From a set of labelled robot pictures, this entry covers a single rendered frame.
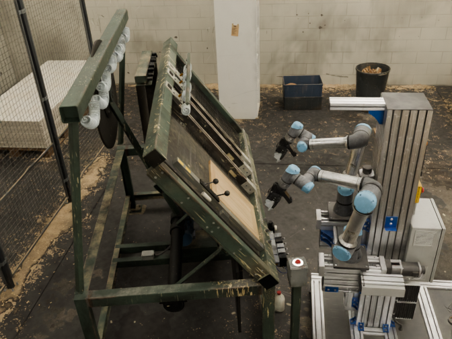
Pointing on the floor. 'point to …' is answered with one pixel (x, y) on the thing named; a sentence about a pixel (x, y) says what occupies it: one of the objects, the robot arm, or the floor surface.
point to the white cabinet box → (238, 56)
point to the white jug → (279, 302)
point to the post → (295, 312)
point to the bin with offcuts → (371, 79)
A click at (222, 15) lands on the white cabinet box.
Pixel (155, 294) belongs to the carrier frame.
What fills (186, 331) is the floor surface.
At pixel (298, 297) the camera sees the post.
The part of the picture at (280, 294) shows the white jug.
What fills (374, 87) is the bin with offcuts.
